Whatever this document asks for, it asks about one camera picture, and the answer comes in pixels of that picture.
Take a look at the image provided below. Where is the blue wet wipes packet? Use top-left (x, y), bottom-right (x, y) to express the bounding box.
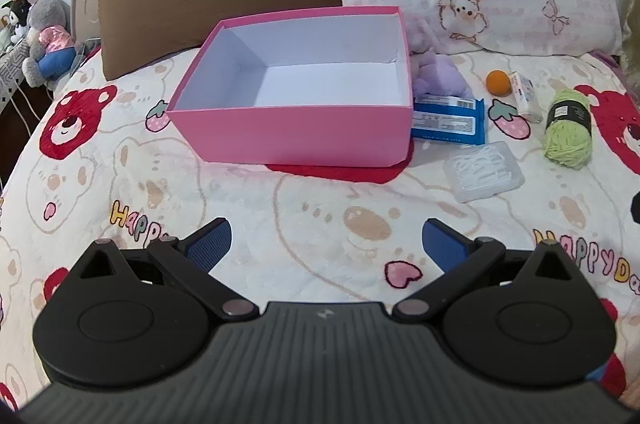
top-left (411, 96), bottom-right (487, 146)

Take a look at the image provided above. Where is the black and white plush toy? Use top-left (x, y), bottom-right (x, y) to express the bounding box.
top-left (0, 0), bottom-right (31, 50)

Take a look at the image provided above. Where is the grey plush toy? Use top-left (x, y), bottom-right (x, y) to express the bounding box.
top-left (20, 0), bottom-right (78, 88)

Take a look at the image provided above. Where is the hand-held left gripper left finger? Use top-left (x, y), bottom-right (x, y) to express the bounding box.
top-left (74, 217), bottom-right (260, 320)

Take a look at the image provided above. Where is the beige curtain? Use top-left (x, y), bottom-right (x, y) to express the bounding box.
top-left (620, 0), bottom-right (640, 70)

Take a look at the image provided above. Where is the purple plush toy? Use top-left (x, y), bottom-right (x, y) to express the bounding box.
top-left (410, 49), bottom-right (473, 100)

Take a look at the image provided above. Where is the clear plastic box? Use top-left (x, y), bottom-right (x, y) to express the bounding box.
top-left (446, 141), bottom-right (525, 204)

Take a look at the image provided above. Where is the orange makeup sponge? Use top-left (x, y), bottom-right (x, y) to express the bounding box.
top-left (486, 70), bottom-right (511, 96)

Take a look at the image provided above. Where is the patterned white cloth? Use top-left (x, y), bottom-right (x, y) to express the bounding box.
top-left (0, 39), bottom-right (31, 110)

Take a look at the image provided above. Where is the white wet wipes packet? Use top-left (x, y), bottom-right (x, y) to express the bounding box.
top-left (508, 72), bottom-right (543, 124)

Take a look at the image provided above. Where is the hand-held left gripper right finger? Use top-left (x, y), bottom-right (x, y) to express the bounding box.
top-left (392, 217), bottom-right (575, 322)

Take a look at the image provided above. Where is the pink cardboard box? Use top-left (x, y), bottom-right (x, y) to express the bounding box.
top-left (166, 6), bottom-right (416, 168)

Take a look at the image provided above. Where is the green yarn ball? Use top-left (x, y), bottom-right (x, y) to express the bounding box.
top-left (542, 89), bottom-right (593, 169)

